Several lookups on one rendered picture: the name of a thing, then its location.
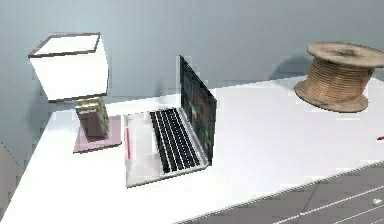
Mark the white table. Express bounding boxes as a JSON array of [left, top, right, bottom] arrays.
[[0, 75, 384, 224]]

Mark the silver open laptop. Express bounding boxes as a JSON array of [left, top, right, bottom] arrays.
[[123, 55, 218, 189]]

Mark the brown wooden cable spool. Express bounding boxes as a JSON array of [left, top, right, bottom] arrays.
[[294, 41, 384, 114]]

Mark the white shade table lamp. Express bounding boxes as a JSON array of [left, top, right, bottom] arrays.
[[27, 32, 123, 155]]

